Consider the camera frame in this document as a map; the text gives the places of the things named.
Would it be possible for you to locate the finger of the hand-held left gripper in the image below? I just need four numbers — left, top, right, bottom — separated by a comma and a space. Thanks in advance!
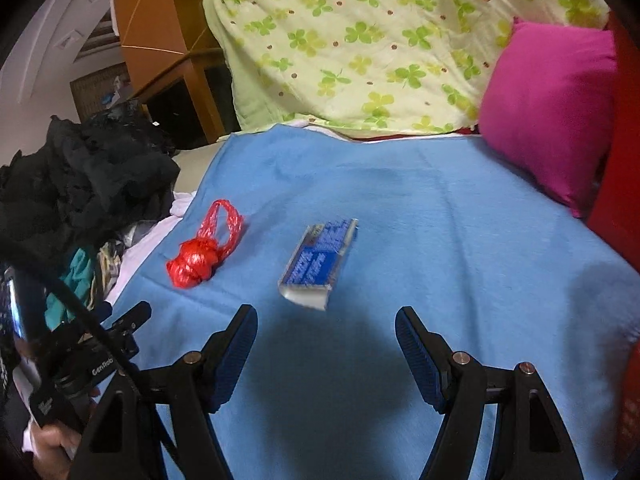
102, 301, 153, 342

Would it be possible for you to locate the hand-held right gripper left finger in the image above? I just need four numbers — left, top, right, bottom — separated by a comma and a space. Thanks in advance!
70, 304, 259, 480

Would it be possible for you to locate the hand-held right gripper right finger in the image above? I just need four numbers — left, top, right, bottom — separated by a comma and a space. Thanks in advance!
395, 306, 586, 480

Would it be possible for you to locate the red plastic bag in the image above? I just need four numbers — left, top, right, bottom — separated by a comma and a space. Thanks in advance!
166, 199, 246, 290

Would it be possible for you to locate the blue printed pack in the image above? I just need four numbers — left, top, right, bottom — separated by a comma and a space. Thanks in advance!
277, 217, 360, 311

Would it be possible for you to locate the red mesh basket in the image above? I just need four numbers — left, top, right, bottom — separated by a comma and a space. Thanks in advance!
617, 340, 640, 461

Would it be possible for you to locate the person's left hand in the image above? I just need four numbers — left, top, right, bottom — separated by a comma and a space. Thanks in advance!
24, 417, 86, 467

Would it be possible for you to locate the patterned cloth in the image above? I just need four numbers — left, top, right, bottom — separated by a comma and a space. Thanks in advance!
90, 240, 124, 307

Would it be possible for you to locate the teal cloth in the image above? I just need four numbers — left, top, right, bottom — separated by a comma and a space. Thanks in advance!
44, 247, 99, 331

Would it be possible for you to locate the blue blanket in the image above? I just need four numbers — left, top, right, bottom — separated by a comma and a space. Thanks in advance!
102, 122, 640, 480

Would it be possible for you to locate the black clothes pile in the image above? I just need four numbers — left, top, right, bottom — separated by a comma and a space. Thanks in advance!
0, 102, 181, 261

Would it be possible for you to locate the woven wicker panel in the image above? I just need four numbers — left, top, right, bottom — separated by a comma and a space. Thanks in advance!
70, 65, 132, 122

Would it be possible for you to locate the pink pillow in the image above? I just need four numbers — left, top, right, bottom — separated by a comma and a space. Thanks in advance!
477, 17, 617, 219

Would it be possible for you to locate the red printed carrier bag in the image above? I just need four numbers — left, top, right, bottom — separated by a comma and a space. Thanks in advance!
585, 10, 640, 271

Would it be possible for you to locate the orange wooden cabinet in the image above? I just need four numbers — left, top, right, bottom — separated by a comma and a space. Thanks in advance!
111, 0, 226, 144

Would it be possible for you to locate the green clover blanket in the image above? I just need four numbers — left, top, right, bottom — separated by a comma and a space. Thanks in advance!
202, 0, 611, 139

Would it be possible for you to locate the black cable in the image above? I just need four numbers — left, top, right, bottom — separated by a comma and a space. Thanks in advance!
0, 237, 184, 480

